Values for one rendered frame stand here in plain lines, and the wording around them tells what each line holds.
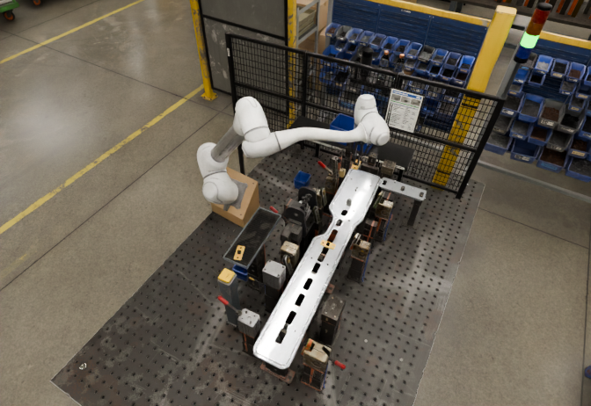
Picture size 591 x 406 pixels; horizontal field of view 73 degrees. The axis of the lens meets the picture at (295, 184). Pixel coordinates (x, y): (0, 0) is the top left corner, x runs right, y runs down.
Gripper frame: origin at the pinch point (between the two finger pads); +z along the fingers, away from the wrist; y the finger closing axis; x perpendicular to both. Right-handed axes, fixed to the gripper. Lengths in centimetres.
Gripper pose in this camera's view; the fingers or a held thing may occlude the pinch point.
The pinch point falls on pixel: (356, 159)
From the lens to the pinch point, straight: 229.3
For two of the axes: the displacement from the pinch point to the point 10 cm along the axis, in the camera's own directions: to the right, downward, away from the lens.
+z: -0.1, 7.1, 7.0
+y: 9.2, 2.9, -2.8
